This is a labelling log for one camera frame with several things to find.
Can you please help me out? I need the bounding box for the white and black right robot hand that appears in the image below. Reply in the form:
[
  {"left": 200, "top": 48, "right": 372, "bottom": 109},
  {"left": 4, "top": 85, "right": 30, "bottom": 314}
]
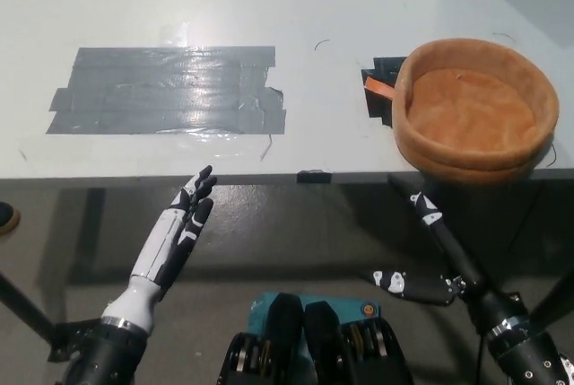
[{"left": 370, "top": 190, "right": 531, "bottom": 339}]

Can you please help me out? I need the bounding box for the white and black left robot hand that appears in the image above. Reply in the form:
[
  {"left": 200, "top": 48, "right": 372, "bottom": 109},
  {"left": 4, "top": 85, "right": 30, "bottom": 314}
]
[{"left": 100, "top": 165, "right": 219, "bottom": 333}]

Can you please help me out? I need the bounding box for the orange soft plush plate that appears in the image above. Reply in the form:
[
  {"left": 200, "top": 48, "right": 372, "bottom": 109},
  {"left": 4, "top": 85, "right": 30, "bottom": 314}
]
[{"left": 363, "top": 39, "right": 561, "bottom": 186}]

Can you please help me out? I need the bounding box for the black and teal robot torso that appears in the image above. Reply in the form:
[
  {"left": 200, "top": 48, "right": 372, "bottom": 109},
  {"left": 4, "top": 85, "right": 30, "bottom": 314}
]
[{"left": 217, "top": 291, "right": 416, "bottom": 385}]

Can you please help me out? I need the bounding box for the clear tape strip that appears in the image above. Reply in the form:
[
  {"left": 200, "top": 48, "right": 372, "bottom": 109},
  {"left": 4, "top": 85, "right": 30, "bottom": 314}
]
[{"left": 152, "top": 130, "right": 275, "bottom": 162}]

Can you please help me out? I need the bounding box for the black diagonal table leg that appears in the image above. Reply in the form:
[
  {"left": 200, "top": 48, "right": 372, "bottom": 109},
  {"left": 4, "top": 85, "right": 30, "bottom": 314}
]
[
  {"left": 527, "top": 267, "right": 574, "bottom": 324},
  {"left": 0, "top": 269, "right": 58, "bottom": 346}
]

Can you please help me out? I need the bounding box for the small black tape piece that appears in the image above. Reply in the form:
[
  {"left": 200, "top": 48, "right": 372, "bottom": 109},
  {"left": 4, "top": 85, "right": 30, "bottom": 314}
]
[{"left": 296, "top": 169, "right": 334, "bottom": 185}]

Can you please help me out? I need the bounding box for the black and tan shoe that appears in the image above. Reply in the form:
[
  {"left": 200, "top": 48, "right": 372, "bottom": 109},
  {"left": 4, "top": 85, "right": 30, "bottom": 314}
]
[{"left": 0, "top": 200, "right": 22, "bottom": 238}]

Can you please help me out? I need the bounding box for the black tape patch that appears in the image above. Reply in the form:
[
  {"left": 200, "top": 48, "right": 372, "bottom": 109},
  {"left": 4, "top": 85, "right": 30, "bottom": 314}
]
[{"left": 361, "top": 56, "right": 410, "bottom": 128}]

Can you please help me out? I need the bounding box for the grey duct tape patch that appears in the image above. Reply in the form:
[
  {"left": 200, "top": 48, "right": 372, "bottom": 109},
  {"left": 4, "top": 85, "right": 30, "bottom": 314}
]
[{"left": 45, "top": 46, "right": 289, "bottom": 136}]

